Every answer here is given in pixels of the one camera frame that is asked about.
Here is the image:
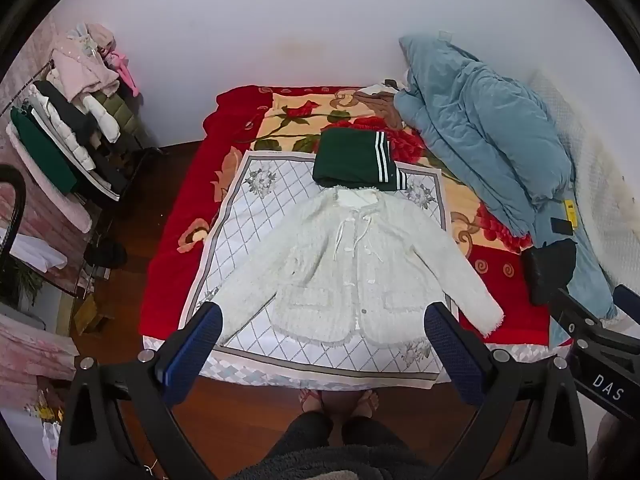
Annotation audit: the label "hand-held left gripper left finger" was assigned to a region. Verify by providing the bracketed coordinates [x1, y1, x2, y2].
[56, 302, 224, 480]

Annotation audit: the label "hot pink garment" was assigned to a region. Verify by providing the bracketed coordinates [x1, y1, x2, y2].
[106, 50, 141, 97]

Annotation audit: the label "person's right forearm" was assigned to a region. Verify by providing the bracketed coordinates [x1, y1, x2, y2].
[589, 407, 638, 480]

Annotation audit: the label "pink cloth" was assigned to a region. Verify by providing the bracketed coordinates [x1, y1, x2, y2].
[0, 314, 79, 411]

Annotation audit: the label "black shoes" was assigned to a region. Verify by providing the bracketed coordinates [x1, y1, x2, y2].
[83, 237, 129, 270]

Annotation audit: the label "red floral blanket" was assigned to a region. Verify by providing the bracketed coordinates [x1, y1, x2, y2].
[139, 85, 573, 348]

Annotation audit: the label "cardboard box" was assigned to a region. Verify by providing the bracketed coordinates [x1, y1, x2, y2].
[74, 291, 117, 337]

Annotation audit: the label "blue duvet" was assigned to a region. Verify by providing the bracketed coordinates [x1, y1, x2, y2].
[394, 33, 618, 321]

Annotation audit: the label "white folded cloth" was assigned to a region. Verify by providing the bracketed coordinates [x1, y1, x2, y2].
[0, 226, 69, 272]

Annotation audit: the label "brown garment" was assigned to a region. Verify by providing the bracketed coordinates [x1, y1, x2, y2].
[351, 87, 407, 129]

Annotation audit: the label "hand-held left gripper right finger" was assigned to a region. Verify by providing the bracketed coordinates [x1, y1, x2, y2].
[424, 302, 590, 480]

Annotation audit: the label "white fuzzy jacket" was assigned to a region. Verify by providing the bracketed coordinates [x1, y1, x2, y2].
[207, 186, 505, 347]

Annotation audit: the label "person's left foot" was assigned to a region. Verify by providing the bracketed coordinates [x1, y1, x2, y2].
[298, 389, 331, 415]

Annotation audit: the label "white puffer jacket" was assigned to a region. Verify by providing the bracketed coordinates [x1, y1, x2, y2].
[29, 74, 122, 172]

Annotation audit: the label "white checked floral sheet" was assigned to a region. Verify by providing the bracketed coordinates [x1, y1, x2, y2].
[142, 150, 458, 392]

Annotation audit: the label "clothes rack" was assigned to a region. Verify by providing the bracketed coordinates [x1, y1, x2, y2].
[5, 22, 162, 203]

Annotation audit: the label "green folded sweater white stripes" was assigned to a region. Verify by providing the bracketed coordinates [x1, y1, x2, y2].
[312, 129, 408, 192]

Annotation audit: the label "white quilted bedding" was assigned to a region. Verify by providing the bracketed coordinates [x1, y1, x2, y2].
[525, 67, 640, 321]

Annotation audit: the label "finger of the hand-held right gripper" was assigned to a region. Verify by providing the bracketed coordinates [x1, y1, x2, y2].
[549, 286, 609, 342]
[613, 283, 640, 319]

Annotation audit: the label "black pouch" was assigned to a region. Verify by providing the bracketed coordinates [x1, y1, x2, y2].
[521, 238, 579, 307]

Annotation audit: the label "black curved strap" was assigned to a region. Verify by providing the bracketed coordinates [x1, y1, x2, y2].
[0, 164, 27, 272]

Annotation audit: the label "person's foot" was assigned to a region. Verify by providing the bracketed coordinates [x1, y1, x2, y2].
[298, 389, 331, 415]
[350, 389, 382, 420]

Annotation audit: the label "dark green garment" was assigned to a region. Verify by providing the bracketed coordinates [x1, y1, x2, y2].
[10, 107, 79, 196]

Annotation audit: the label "person's legs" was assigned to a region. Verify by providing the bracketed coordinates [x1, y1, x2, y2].
[234, 400, 437, 480]

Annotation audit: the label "pink jacket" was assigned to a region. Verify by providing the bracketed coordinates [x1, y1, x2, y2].
[51, 22, 122, 104]

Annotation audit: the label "person's right foot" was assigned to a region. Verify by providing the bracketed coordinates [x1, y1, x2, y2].
[350, 389, 382, 420]

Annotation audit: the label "olive puffer vest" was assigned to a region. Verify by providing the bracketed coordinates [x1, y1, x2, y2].
[99, 85, 147, 137]

